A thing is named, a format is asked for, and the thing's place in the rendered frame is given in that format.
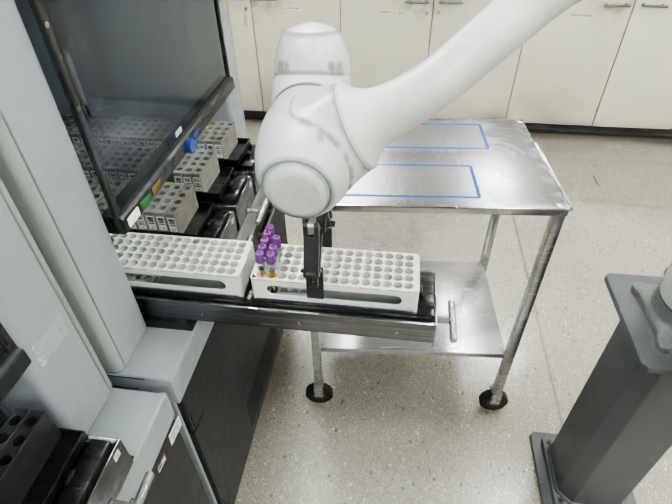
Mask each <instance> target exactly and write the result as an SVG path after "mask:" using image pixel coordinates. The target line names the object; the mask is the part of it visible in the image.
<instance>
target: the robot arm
mask: <svg viewBox="0 0 672 504"><path fill-rule="evenodd" d="M580 1H582V0H494V1H492V2H491V3H490V4H489V5H488V6H487V7H486V8H484V9H483V10H482V11H481V12H480V13H479V14H478V15H476V16H475V17H474V18H473V19H472V20H471V21H469V22H468V23H467V24H466V25H465V26H464V27H463V28H461V29H460V30H459V31H458V32H457V33H456V34H454V35H453V36H452V37H451V38H450V39H449V40H448V41H446V42H445V43H444V44H443V45H442V46H441V47H439V48H438V49H437V50H436V51H435V52H434V53H432V54H431V55H430V56H429V57H427V58H426V59H425V60H423V61H422V62H421V63H419V64H418V65H416V66H415V67H414V68H412V69H410V70H409V71H407V72H405V73H404V74H402V75H400V76H398V77H396V78H394V79H392V80H390V81H388V82H386V83H383V84H380V85H377V86H374V87H370V88H355V87H352V83H351V67H350V61H349V56H348V52H347V48H346V45H345V42H344V39H343V36H342V34H341V32H340V31H339V30H338V29H336V28H334V27H332V26H329V25H326V24H323V23H319V22H305V23H300V24H297V25H294V26H291V27H289V28H287V29H285V30H283V31H282V32H281V35H280V38H279V41H278V45H277V49H276V54H275V59H274V78H273V79H272V101H271V107H270V108H269V110H268V111H267V113H266V115H265V117H264V120H263V122H262V124H261V127H260V130H259V134H258V138H257V142H256V148H255V174H256V179H257V182H258V185H259V186H260V188H262V190H263V192H264V194H265V195H266V197H267V198H268V199H269V201H270V202H271V203H272V204H273V206H274V207H275V208H276V209H277V210H279V211H280V212H282V213H284V214H286V215H288V216H291V217H295V218H302V219H305V222H303V224H302V227H303V268H302V269H301V273H303V277H304V278H306V292H307V298H315V299H324V275H323V267H321V259H322V247H331V248H332V228H329V227H335V221H331V218H332V217H333V213H332V208H333V207H334V206H336V205H337V204H338V203H339V202H340V201H341V200H342V198H343V197H344V196H345V194H346V192H347V191H349V190H350V189H351V188H352V187H353V185H354V184H355V183H356V182H357V181H358V180H359V179H361V178H362V177H363V176H364V175H366V174H367V173H368V172H370V171H371V170H372V169H374V168H376V167H377V164H378V161H379V158H380V156H381V153H382V152H383V150H384V149H385V148H386V147H387V146H388V145H389V144H390V143H391V142H393V141H394V140H396V139H397V138H399V137H400V136H402V135H404V134H405V133H407V132H409V131H410V130H412V129H414V128H415V127H417V126H419V125H420V124H422V123H423V122H425V121H427V120H428V119H430V118H431V117H433V116H434V115H436V114H437V113H438V112H440V111H441V110H443V109H444V108H445V107H447V106H448V105H449V104H451V103H452V102H453V101H455V100H456V99H457V98H458V97H460V96H461V95H462V94H463V93H465V92H466V91H467V90H468V89H469V88H471V87H472V86H473V85H474V84H475V83H477V82H478V81H479V80H480V79H482V78H483V77H484V76H485V75H486V74H488V73H489V72H490V71H491V70H492V69H494V68H495V67H496V66H497V65H498V64H500V63H501V62H502V61H503V60H505V59H506V58H507V57H508V56H509V55H511V54H512V53H513V52H514V51H515V50H517V49H518V48H519V47H520V46H521V45H523V44H524V43H525V42H526V41H528V40H529V39H530V38H531V37H532V36H534V35H535V34H536V33H537V32H538V31H540V30H541V29H542V28H543V27H545V26H546V25H547V24H548V23H550V22H551V21H552V20H553V19H555V18H556V17H557V16H559V15H560V14H561V13H563V12H564V11H566V10H567V9H569V8H570V7H572V6H573V5H575V4H577V3H579V2H580ZM630 290H631V292H632V293H633V295H634V296H635V297H636V298H637V299H638V301H639V303H640V305H641V308H642V310H643V312H644V314H645V316H646V318H647V321H648V323H649V325H650V327H651V329H652V332H653V334H654V337H655V346H656V347H657V349H658V350H660V351H661V352H663V353H667V354H672V261H671V263H670V265H669V267H667V268H666V269H665V271H664V279H663V280H662V282H661V284H660V285H651V284H647V283H642V282H635V283H633V285H632V286H631V288H630Z"/></svg>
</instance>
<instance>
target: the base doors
mask: <svg viewBox="0 0 672 504"><path fill-rule="evenodd" d="M227 1H228V7H229V14H230V21H231V28H232V35H233V42H234V48H235V55H236V62H237V69H238V76H239V83H240V89H241V96H242V103H243V110H250V111H263V110H264V111H268V110H269V108H270V107H271V101H272V79H273V78H274V59H275V54H276V49H277V45H278V41H279V38H280V35H281V32H282V31H283V30H285V29H287V28H289V27H291V26H294V25H297V24H300V23H305V22H319V23H323V24H326V25H329V26H332V27H334V28H336V29H338V30H339V31H340V0H276V1H254V0H227ZM405 1H407V0H341V34H342V36H343V39H344V42H345V45H346V48H347V52H348V56H349V61H350V67H351V83H352V87H355V88H370V87H374V86H377V85H380V84H383V83H386V82H388V81H390V80H392V79H394V78H396V77H398V76H400V75H402V74H404V73H405V72H407V71H409V70H410V69H412V68H414V67H415V66H416V65H418V64H419V63H421V62H422V61H423V60H425V59H426V58H427V57H429V56H430V55H431V54H432V53H434V52H435V51H436V50H437V49H438V48H439V47H441V46H442V45H443V44H444V43H445V42H446V41H448V40H449V39H450V38H451V37H452V36H453V35H454V34H456V33H457V32H458V31H459V30H460V29H461V28H463V27H464V26H465V25H466V24H467V23H468V22H469V21H471V20H472V19H473V18H474V17H475V16H476V15H478V14H479V13H480V12H481V11H482V10H483V9H484V8H486V7H487V6H488V5H489V4H490V3H491V2H492V1H494V0H461V2H463V4H439V1H441V0H427V2H429V4H405ZM433 1H434V8H433ZM605 3H608V4H618V5H624V4H625V3H627V4H628V5H631V7H604V5H605ZM642 3H645V5H662V4H665V6H669V7H668V8H651V7H641V6H642ZM283 6H291V7H301V11H298V10H285V9H283ZM244 7H247V8H248V10H247V11H246V12H245V11H244ZM378 10H398V12H397V14H378ZM432 10H433V18H432ZM438 10H440V11H441V13H440V14H437V11H438ZM426 11H428V13H429V14H428V15H427V16H426V15H425V12H426ZM252 13H253V14H252ZM569 13H580V14H593V18H589V17H568V16H569ZM244 15H247V26H246V25H244ZM431 20H432V27H431ZM253 21H254V22H253ZM430 29H431V37H430ZM254 30H255V31H254ZM255 38H256V39H255ZM429 39H430V46H429ZM521 46H522V47H521ZM521 46H520V47H519V48H518V49H517V50H515V51H514V52H513V53H512V54H511V55H509V56H508V57H507V58H506V59H505V60H503V61H502V62H501V63H500V64H498V65H497V66H496V67H495V68H494V69H492V70H491V71H490V72H489V73H488V74H486V75H485V76H484V77H483V78H482V79H480V80H479V81H478V82H477V83H475V84H474V85H473V86H472V87H471V88H469V89H468V90H467V91H466V92H465V93H463V94H462V95H461V96H460V97H458V98H457V99H456V100H455V101H453V102H452V103H451V104H449V105H448V106H447V107H445V108H444V109H443V110H441V111H440V112H438V113H437V114H436V115H434V116H433V117H431V118H447V119H522V120H523V122H524V123H542V124H563V125H584V126H591V125H592V126H601V127H626V128H650V129H672V0H582V1H580V2H579V3H577V4H575V5H573V6H572V7H570V8H569V9H567V10H566V11H564V12H563V13H561V14H560V15H559V16H557V17H556V18H555V19H553V20H552V21H551V22H550V23H548V24H547V25H546V26H545V27H543V28H542V29H541V30H540V31H538V32H537V33H536V34H535V35H534V36H532V37H531V38H530V39H529V40H528V41H526V42H525V43H524V44H523V45H521ZM256 47H257V48H256ZM428 48H429V56H428ZM520 51H521V52H520ZM257 55H258V56H257ZM519 55H520V56H519ZM518 60H519V61H518ZM258 63H259V65H258ZM517 64H518V65H517ZM259 72H260V74H259ZM515 73H516V74H515ZM514 77H515V78H514ZM260 80H261V82H260ZM513 82H514V83H513ZM512 86H513V87H512ZM261 88H262V91H261ZM511 91H512V92H511ZM510 95H511V96H510ZM262 97H263V99H262ZM508 104H509V105H508ZM263 105H264V108H263ZM506 113H507V114H506Z"/></svg>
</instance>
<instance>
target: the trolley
mask: <svg viewBox="0 0 672 504"><path fill-rule="evenodd" d="M572 210H573V207H572V205H571V203H570V201H569V199H568V197H567V196H566V194H565V192H564V190H563V188H562V186H561V184H560V183H559V181H558V179H557V177H556V175H555V173H554V171H553V169H552V168H551V166H550V164H549V162H548V160H547V158H546V156H545V155H544V153H543V151H542V149H541V147H540V145H539V143H538V142H534V141H533V139H532V137H531V135H530V133H529V131H528V129H527V127H526V126H525V124H524V122H523V120H522V119H447V118H430V119H428V120H427V121H425V122H423V123H422V124H420V125H419V126H417V127H415V128H414V129H412V130H410V131H409V132H407V133H405V134H404V135H402V136H400V137H399V138H397V139H396V140H394V141H393V142H391V143H390V144H389V145H388V146H387V147H386V148H385V149H384V150H383V152H382V153H381V156H380V158H379V161H378V164H377V167H376V168H374V169H372V170H371V171H370V172H368V173H367V174H366V175H364V176H363V177H362V178H361V179H359V180H358V181H357V182H356V183H355V184H354V185H353V187H352V188H351V189H350V190H349V191H347V192H346V194H345V196H344V197H343V198H342V200H341V201H340V202H339V203H338V204H337V205H336V206H334V207H333V208H332V211H333V212H381V213H430V214H478V215H491V216H490V220H489V224H488V228H487V233H486V237H485V241H484V245H483V250H482V254H481V258H480V262H448V261H420V271H427V272H433V273H435V272H436V299H437V316H447V317H448V301H449V300H454V301H455V310H456V325H457V342H456V343H451V342H450V337H449V324H442V323H437V329H436V334H435V340H434V345H433V350H432V343H427V342H416V341H406V340H396V339H385V338H375V337H364V336H354V335H343V334H333V333H323V332H312V331H310V333H311V346H312V359H313V372H314V383H311V384H309V385H308V386H307V388H306V397H307V398H308V399H309V400H311V401H313V402H317V403H324V402H327V401H329V400H331V399H332V396H333V389H332V387H331V386H330V385H328V384H326V383H324V378H323V377H322V360H321V352H346V353H374V354H402V355H430V356H457V357H485V358H502V361H501V363H500V366H499V369H498V372H497V375H496V378H495V381H494V384H491V386H490V389H489V390H485V391H484V392H482V393H481V394H480V395H479V403H480V405H481V406H482V407H483V408H485V409H488V410H497V409H501V408H503V407H504V406H505V405H507V403H508V398H507V394H506V393H505V392H504V391H503V388H504V385H505V382H506V380H507V377H508V374H509V371H510V369H511V366H512V363H513V360H514V357H515V355H516V352H517V349H518V346H519V344H520V341H521V338H522V335H523V333H524V330H525V327H526V324H527V321H528V319H529V316H530V313H531V310H532V308H533V305H534V302H535V299H536V297H537V294H538V291H539V288H540V285H541V283H542V280H543V277H544V274H545V272H546V269H547V266H548V263H549V261H550V258H551V255H552V252H553V249H554V247H555V244H556V241H557V238H558V236H559V233H560V230H561V227H562V225H563V222H564V219H565V216H568V213H569V211H572ZM500 215H527V216H550V217H549V220H548V223H547V226H546V229H545V232H544V235H543V238H542V241H541V244H540V247H539V250H538V253H537V256H536V259H535V262H534V265H533V268H532V271H531V274H530V277H529V280H528V283H527V286H526V289H525V292H524V295H523V298H522V301H521V304H520V307H519V310H518V313H517V316H516V319H515V322H514V325H513V328H512V331H511V334H510V337H509V340H508V343H507V346H506V349H505V347H504V343H503V339H502V335H501V331H500V327H499V323H498V320H497V316H496V312H495V308H494V304H493V300H492V296H491V292H490V288H489V285H488V281H487V277H486V270H487V266H488V262H489V258H490V254H491V250H492V246H493V242H494V238H495V234H496V230H497V226H498V222H499V218H500Z"/></svg>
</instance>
